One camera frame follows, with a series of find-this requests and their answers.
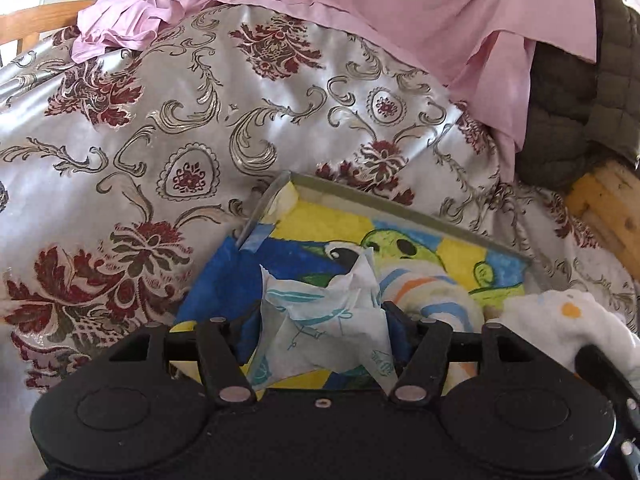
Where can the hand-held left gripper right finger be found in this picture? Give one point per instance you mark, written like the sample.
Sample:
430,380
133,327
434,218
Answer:
400,330

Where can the floral satin bedspread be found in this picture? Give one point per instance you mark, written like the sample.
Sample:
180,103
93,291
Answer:
150,110

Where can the pink bed sheet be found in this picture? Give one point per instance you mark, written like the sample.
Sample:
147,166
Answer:
400,10

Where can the brown quilted blanket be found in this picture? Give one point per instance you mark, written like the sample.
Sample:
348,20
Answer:
575,110

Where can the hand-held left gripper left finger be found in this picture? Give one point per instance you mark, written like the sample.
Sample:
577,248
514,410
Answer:
220,360

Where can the wooden bed rail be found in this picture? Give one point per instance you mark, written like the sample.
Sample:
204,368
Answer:
30,22

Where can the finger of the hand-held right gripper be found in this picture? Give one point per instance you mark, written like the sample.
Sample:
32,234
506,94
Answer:
597,362

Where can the striped fluffy sock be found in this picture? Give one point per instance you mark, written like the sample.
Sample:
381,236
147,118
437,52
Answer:
435,300

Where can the cartoon print towel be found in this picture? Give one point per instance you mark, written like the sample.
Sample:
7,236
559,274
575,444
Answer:
325,225

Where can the wooden bed frame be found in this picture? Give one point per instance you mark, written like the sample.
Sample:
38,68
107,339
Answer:
610,200

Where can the white fluffy cloth orange spots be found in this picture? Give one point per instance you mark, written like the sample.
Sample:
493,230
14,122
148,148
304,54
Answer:
540,320

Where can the white teal printed thin cloth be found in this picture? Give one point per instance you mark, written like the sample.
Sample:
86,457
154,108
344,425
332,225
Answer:
320,320

